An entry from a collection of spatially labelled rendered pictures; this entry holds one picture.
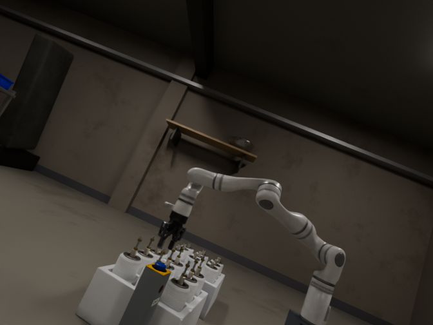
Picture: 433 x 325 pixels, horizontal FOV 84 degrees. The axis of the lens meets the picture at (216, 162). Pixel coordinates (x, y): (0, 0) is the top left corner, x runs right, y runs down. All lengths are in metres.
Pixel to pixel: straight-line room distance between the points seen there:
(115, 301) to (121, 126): 3.55
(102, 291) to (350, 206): 3.85
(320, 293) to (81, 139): 4.12
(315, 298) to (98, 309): 0.85
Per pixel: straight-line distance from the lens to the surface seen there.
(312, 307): 1.21
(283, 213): 0.98
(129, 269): 1.10
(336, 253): 1.19
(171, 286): 1.02
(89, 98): 4.79
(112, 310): 1.11
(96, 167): 4.35
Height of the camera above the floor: 0.56
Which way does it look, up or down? 11 degrees up
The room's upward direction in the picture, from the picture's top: 24 degrees clockwise
